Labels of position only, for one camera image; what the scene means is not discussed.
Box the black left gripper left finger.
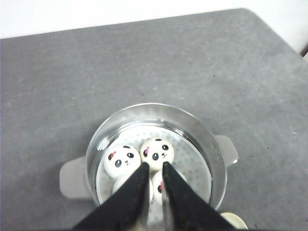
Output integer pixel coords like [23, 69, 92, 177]
[72, 163, 149, 231]

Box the stainless steel steamer pot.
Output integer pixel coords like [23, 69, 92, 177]
[60, 103, 238, 209]

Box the cream plastic tray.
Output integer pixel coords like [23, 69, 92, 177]
[220, 212, 248, 230]

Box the panda bun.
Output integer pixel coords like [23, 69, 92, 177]
[103, 144, 141, 179]
[140, 137, 175, 171]
[152, 169, 188, 205]
[112, 174, 154, 202]

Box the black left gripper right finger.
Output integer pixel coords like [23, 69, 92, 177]
[162, 162, 236, 231]

